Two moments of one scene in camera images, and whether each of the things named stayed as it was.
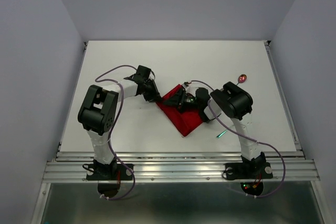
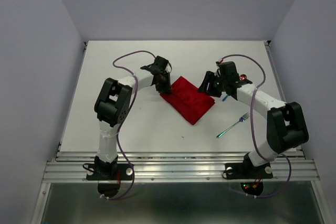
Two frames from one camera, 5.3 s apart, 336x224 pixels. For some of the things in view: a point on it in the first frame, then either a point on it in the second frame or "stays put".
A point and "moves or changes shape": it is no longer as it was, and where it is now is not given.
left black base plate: [109, 172] stays put
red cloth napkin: [184, 121] moves or changes shape
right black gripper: [177, 100] → [209, 77]
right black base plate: [244, 171] stays put
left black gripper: [155, 96] → [167, 87]
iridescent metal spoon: [242, 78] stays put
